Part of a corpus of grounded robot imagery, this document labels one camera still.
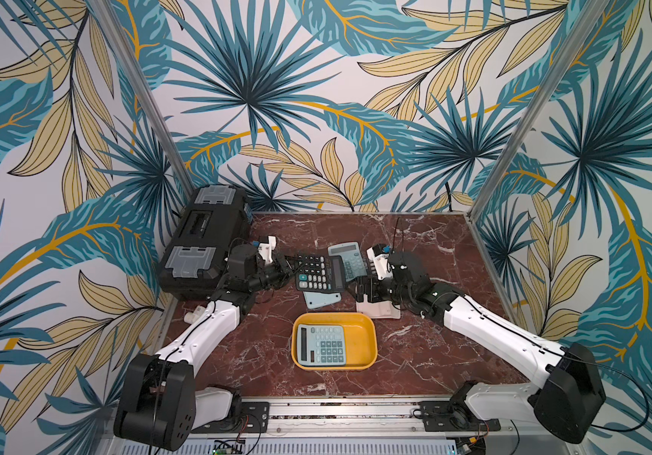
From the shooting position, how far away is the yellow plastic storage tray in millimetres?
808

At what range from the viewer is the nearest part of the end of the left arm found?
2.07 ft

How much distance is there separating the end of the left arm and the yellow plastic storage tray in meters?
0.18
